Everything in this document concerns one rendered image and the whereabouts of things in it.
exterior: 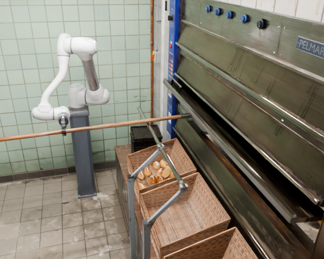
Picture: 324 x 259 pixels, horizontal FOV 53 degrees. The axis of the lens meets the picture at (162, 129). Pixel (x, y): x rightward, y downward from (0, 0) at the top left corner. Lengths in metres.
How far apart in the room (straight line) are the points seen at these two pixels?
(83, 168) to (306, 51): 2.63
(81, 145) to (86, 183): 0.48
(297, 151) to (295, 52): 0.43
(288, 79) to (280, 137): 0.28
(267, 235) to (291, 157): 0.52
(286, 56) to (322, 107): 0.31
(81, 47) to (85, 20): 0.84
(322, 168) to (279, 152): 0.25
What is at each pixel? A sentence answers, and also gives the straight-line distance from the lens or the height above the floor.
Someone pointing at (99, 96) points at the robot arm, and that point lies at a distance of 3.09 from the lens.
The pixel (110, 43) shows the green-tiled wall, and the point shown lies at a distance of 3.59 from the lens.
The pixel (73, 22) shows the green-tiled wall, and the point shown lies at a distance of 3.52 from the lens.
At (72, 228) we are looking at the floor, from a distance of 3.39.
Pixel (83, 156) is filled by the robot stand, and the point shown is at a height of 0.52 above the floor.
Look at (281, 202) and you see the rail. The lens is 1.43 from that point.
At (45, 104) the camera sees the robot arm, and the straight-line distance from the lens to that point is 2.76.
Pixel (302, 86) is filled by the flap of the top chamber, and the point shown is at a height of 1.84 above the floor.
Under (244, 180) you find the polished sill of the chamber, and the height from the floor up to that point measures 1.17.
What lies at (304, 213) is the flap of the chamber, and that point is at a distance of 1.46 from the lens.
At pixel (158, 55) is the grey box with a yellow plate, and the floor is 1.48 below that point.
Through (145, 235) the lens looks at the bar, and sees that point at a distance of 1.99.
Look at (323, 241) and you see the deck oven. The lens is 1.54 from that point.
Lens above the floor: 2.27
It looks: 27 degrees down
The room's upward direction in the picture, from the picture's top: 1 degrees clockwise
